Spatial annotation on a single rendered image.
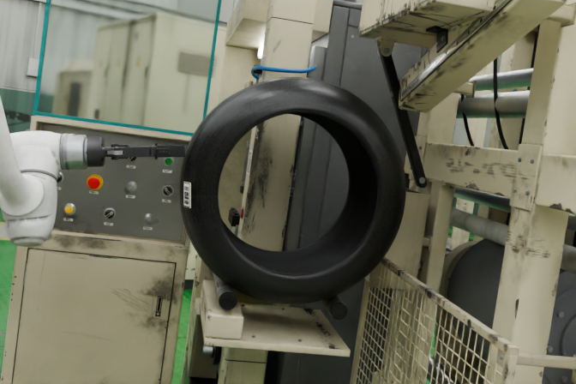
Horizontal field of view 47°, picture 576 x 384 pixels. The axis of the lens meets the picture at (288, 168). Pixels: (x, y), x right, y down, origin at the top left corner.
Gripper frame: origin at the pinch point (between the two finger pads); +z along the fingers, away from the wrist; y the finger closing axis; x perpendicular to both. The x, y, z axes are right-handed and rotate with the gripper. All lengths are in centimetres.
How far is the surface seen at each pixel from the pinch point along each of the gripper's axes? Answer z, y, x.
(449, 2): 58, -36, -33
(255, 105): 20.3, -11.6, -11.2
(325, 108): 37.2, -12.1, -10.6
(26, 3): -218, 861, -174
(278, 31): 31, 26, -34
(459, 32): 68, -19, -29
